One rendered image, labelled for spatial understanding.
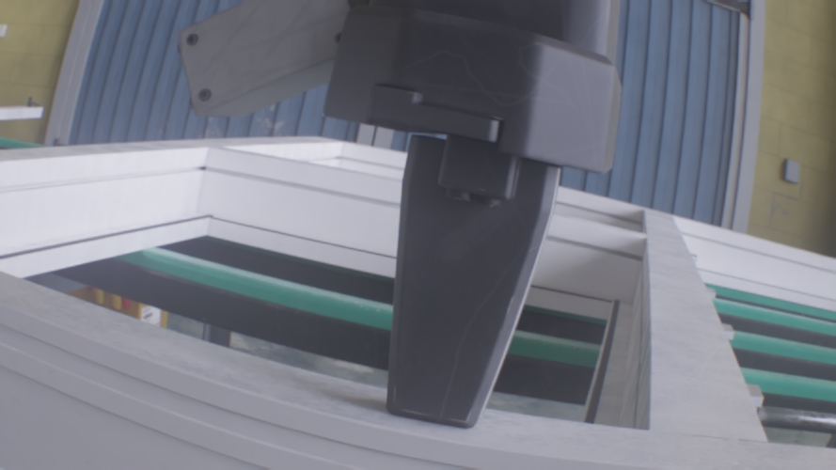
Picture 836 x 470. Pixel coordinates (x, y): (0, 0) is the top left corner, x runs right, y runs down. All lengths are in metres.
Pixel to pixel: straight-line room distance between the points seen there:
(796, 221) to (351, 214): 5.89
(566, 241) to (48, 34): 6.72
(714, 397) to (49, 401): 0.21
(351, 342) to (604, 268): 0.26
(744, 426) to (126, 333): 0.17
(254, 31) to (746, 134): 6.50
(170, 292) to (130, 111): 6.35
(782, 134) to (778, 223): 0.50
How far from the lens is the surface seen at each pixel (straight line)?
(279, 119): 7.04
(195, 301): 0.99
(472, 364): 0.31
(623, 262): 1.14
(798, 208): 6.97
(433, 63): 0.26
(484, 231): 0.31
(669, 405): 0.38
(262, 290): 0.98
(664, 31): 6.86
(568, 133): 0.26
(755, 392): 0.46
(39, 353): 0.33
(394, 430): 0.30
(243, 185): 1.19
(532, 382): 0.95
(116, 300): 1.67
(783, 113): 6.96
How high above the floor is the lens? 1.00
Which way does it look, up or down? 5 degrees down
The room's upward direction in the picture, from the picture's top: 11 degrees clockwise
